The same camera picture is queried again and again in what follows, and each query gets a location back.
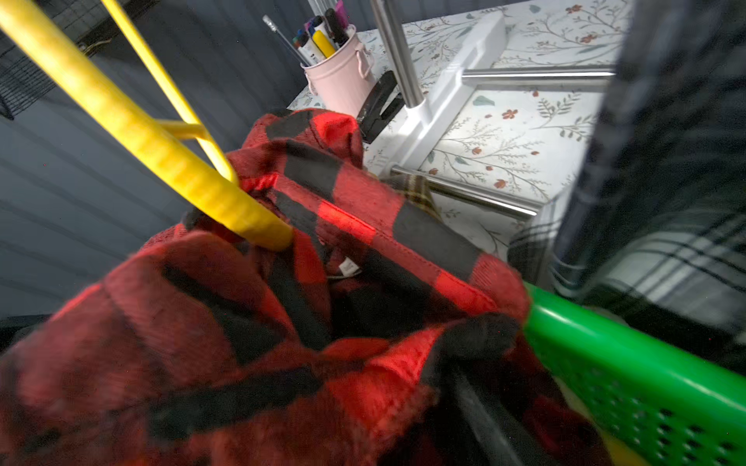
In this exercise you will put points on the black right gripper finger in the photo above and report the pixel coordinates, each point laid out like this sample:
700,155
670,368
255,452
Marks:
499,436

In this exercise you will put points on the grey plaid long-sleeve shirt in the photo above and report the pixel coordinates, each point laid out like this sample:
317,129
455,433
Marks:
653,229

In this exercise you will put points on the red black plaid shirt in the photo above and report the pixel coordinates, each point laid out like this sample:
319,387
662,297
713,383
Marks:
204,349

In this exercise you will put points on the yellow plastic hanger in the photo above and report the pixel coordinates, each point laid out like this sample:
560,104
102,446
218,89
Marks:
184,155

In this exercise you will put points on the yellow plaid long-sleeve shirt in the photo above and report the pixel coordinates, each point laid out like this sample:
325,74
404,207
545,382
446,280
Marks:
415,189

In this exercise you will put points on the green perforated plastic tray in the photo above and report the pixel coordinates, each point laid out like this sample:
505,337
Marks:
670,407

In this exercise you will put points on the floral table mat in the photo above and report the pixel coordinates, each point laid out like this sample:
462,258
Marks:
528,143

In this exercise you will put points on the steel clothes rack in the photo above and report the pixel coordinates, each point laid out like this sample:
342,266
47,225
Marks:
427,115

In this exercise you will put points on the black stapler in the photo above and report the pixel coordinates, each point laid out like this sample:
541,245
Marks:
382,105

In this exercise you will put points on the pink pen cup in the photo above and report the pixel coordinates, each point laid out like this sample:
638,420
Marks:
344,81

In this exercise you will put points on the black wire wall basket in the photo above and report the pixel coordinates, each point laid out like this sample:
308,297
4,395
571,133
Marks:
62,61

